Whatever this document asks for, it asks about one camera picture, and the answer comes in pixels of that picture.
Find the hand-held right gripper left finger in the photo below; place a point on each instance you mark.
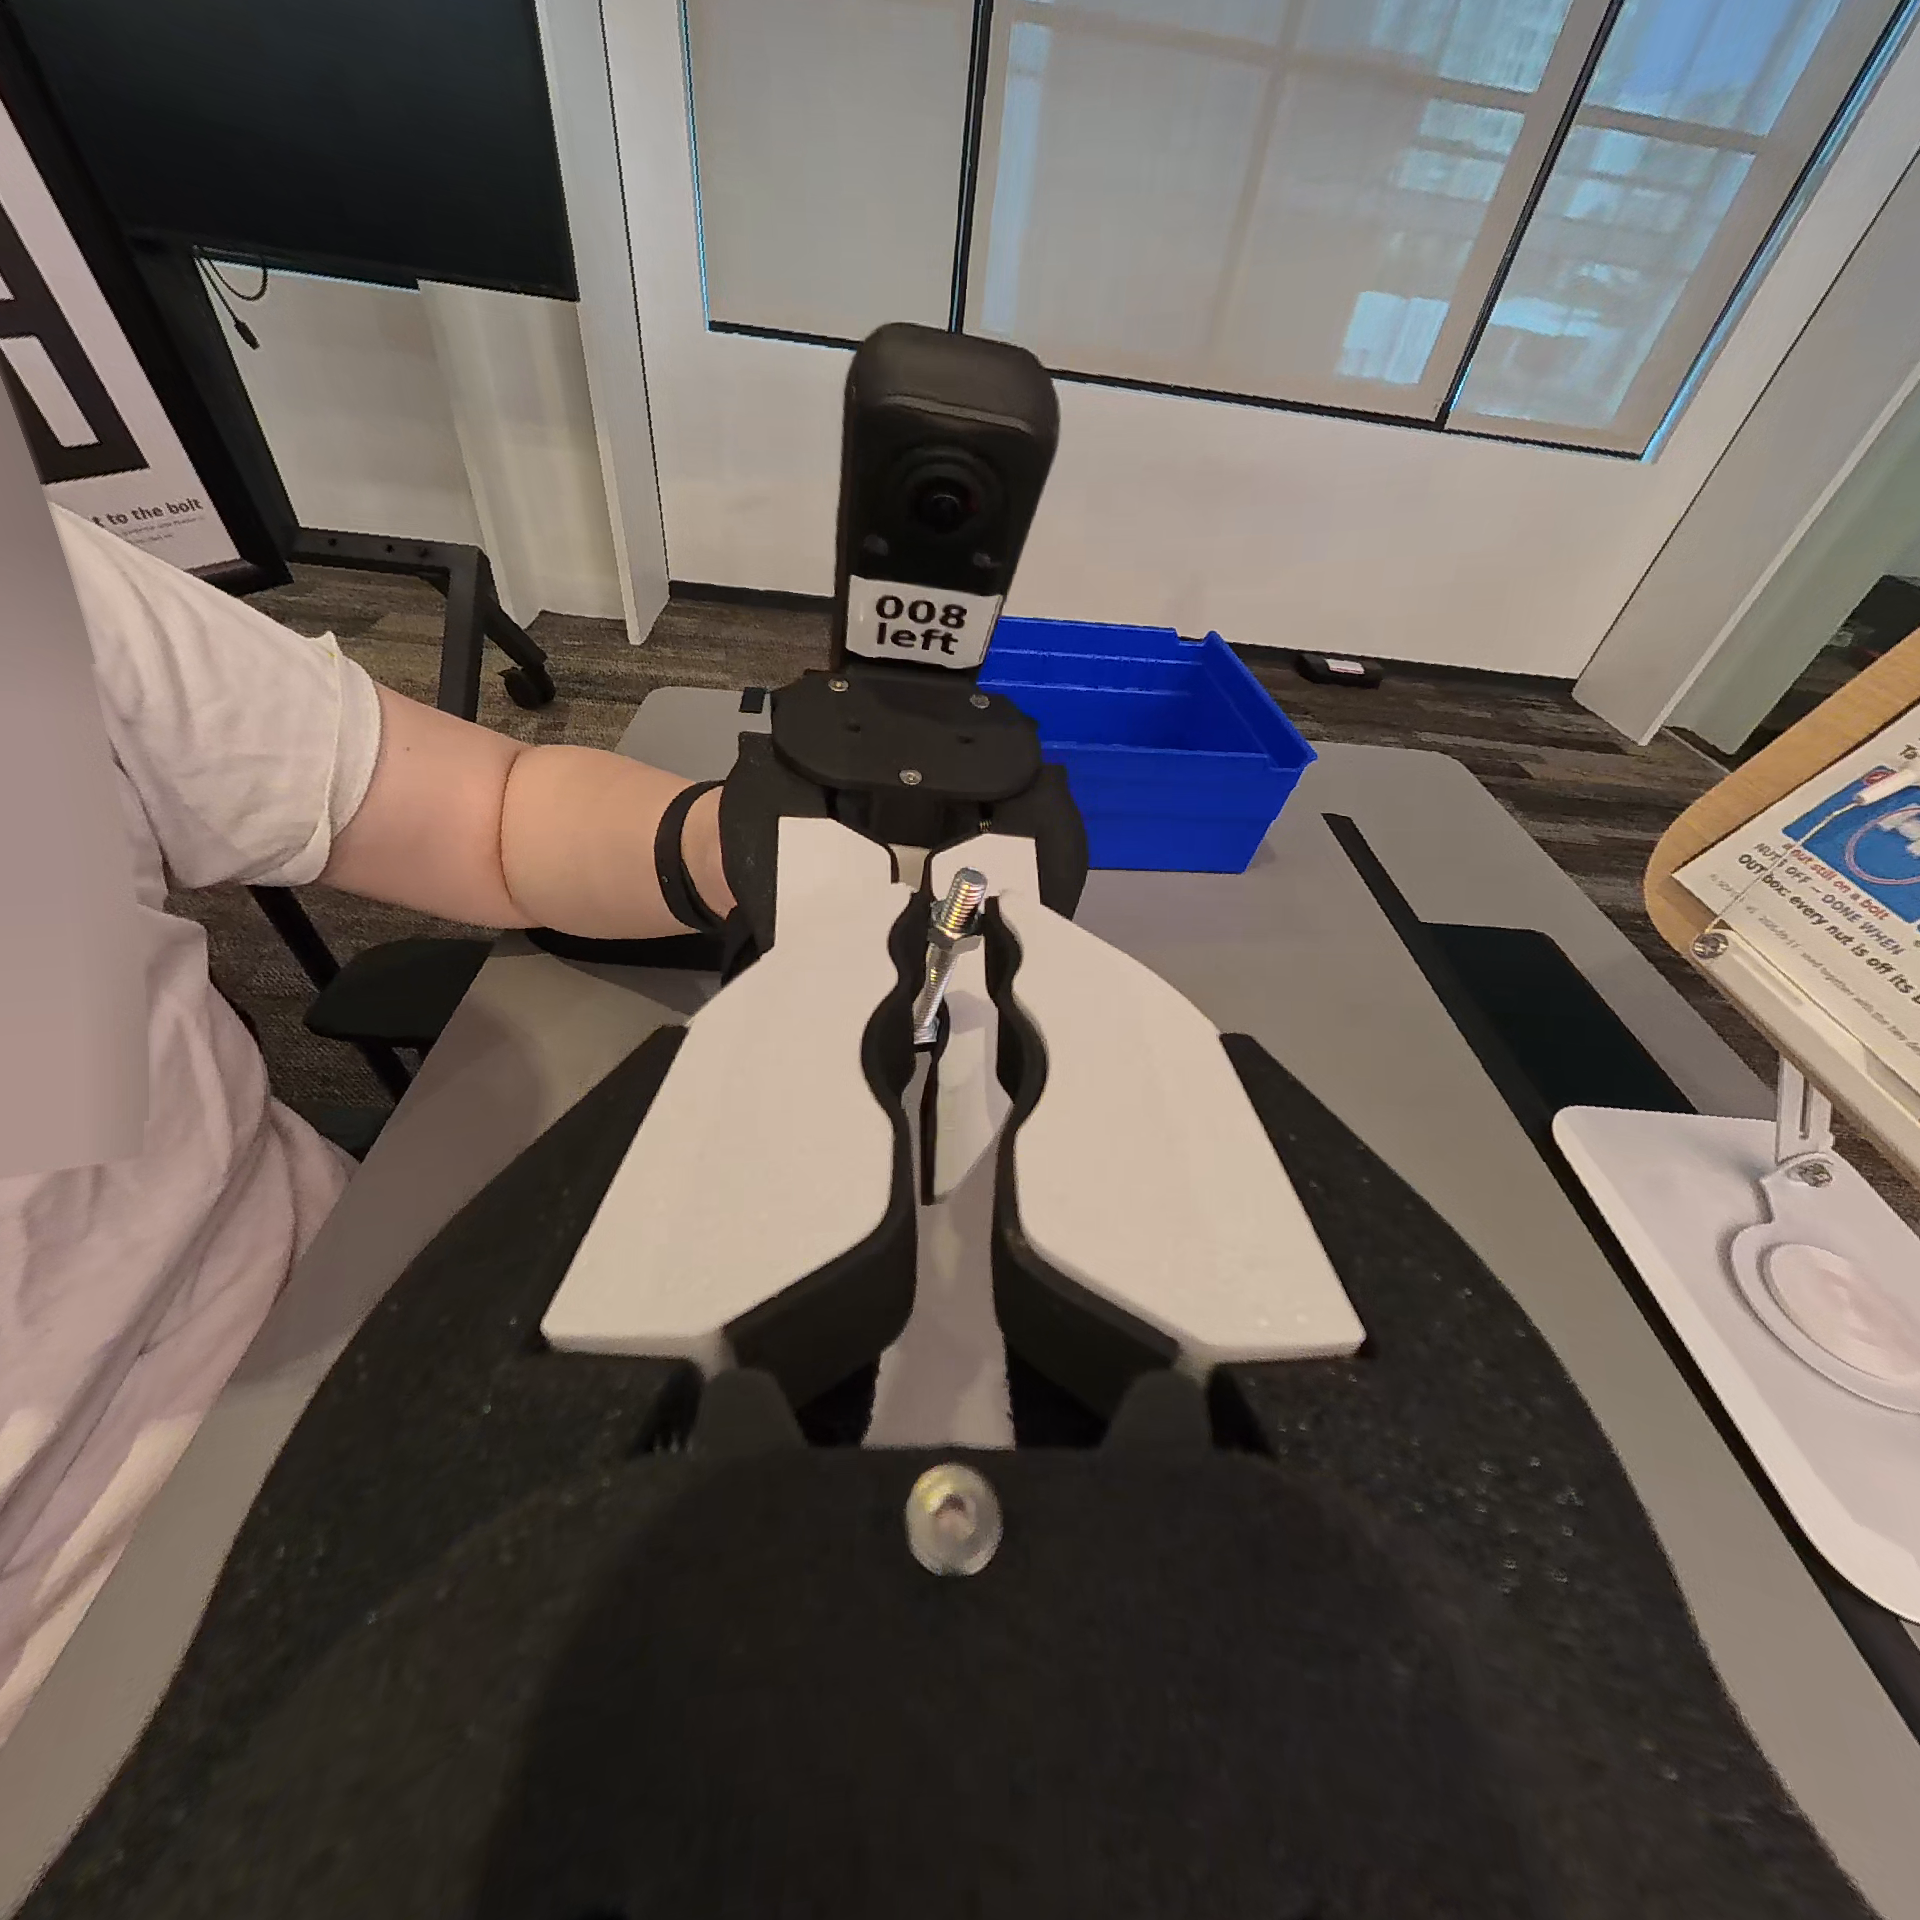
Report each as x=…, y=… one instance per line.
x=750, y=1172

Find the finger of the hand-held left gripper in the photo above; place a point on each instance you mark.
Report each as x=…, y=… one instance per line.
x=1012, y=868
x=825, y=886

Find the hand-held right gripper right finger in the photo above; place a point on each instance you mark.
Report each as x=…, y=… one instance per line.
x=1171, y=1185

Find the small silver hex nut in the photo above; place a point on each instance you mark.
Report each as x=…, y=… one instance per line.
x=948, y=933

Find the slim silver bolt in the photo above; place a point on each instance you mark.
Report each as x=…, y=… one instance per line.
x=930, y=997

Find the blue plastic bin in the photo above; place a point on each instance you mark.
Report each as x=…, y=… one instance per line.
x=1155, y=735

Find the person's left forearm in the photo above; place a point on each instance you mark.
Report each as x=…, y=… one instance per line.
x=569, y=841

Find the black wristband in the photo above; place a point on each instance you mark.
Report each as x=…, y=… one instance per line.
x=682, y=886

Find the window with roller blind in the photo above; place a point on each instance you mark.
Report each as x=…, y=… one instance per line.
x=1200, y=182

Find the small black floor device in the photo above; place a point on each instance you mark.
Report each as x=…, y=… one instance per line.
x=1338, y=669

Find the black office chair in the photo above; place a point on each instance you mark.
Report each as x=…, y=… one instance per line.
x=398, y=1004

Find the white stand base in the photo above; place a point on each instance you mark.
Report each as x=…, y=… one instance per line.
x=1650, y=1202

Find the black wheeled screen stand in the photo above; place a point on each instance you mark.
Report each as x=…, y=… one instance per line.
x=451, y=564

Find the wooden framed instruction board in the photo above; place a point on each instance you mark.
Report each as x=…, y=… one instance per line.
x=1829, y=886

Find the black framed white poster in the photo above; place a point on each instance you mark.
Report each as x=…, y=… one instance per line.
x=149, y=495

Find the black wall screen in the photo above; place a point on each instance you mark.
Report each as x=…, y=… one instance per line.
x=300, y=135

